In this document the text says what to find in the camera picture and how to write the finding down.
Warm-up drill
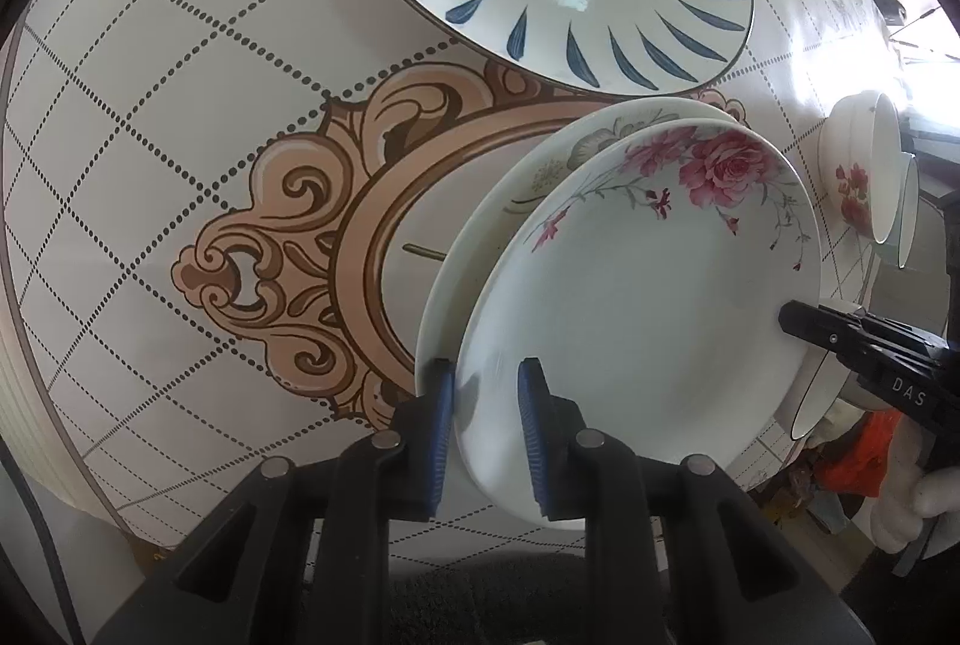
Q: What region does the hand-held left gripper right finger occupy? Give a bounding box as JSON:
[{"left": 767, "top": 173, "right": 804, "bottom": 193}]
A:
[{"left": 517, "top": 357, "right": 872, "bottom": 645}]

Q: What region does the person's right hand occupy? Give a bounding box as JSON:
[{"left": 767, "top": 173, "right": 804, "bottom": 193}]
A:
[{"left": 874, "top": 420, "right": 960, "bottom": 552}]

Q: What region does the white bowl with black rim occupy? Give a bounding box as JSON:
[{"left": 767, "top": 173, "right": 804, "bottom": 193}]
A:
[{"left": 776, "top": 300, "right": 863, "bottom": 442}]

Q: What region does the orange cloth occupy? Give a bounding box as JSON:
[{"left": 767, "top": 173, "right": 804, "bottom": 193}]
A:
[{"left": 816, "top": 411, "right": 902, "bottom": 492}]

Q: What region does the black cable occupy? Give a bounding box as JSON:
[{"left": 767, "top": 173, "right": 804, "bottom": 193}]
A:
[{"left": 11, "top": 476, "right": 83, "bottom": 645}]

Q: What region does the white plate with grey flower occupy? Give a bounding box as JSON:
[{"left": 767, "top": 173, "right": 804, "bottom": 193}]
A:
[{"left": 415, "top": 96, "right": 751, "bottom": 395}]

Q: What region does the white bowl with red flower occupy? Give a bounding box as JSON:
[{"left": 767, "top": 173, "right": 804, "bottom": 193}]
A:
[{"left": 817, "top": 90, "right": 901, "bottom": 245}]

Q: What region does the pale blue bowl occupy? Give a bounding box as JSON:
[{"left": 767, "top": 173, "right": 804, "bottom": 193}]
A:
[{"left": 874, "top": 154, "right": 922, "bottom": 271}]

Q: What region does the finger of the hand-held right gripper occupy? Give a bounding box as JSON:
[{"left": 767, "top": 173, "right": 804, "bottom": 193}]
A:
[{"left": 778, "top": 300, "right": 935, "bottom": 417}]

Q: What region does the white plate with pink roses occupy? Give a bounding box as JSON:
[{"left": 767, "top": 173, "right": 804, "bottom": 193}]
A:
[{"left": 454, "top": 118, "right": 822, "bottom": 512}]

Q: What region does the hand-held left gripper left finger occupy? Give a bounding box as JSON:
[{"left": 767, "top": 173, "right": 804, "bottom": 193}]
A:
[{"left": 90, "top": 356, "right": 458, "bottom": 645}]

